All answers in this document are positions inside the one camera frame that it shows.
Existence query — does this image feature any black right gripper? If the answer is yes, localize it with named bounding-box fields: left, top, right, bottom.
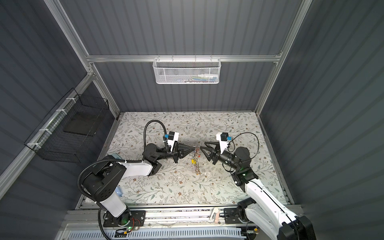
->
left=201, top=141, right=240, bottom=173

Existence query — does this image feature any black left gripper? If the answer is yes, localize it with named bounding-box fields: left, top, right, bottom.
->
left=154, top=141, right=193, bottom=165

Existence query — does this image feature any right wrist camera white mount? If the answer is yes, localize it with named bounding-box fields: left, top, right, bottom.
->
left=216, top=132, right=232, bottom=154

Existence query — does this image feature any black wire basket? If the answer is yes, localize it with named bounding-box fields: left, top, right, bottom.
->
left=25, top=91, right=110, bottom=164

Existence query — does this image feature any large keyring with keys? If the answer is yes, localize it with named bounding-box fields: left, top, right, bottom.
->
left=191, top=146, right=201, bottom=175

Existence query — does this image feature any white wire basket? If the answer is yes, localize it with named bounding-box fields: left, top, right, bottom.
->
left=153, top=59, right=222, bottom=85

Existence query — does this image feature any pink white stapler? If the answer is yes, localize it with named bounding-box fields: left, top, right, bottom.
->
left=210, top=207, right=220, bottom=224

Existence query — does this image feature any thin black cable right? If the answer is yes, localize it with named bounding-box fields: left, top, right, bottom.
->
left=227, top=132, right=260, bottom=163

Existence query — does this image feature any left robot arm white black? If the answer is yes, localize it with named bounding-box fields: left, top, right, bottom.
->
left=77, top=141, right=195, bottom=218

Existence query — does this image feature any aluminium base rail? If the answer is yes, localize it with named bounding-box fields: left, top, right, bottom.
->
left=58, top=204, right=237, bottom=233

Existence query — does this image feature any black corrugated cable left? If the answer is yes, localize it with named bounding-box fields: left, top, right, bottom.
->
left=77, top=119, right=169, bottom=199

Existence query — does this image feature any blue small bottle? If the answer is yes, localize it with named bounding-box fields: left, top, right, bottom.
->
left=115, top=186, right=123, bottom=198

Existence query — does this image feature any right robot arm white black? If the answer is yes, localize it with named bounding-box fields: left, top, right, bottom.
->
left=200, top=142, right=317, bottom=240

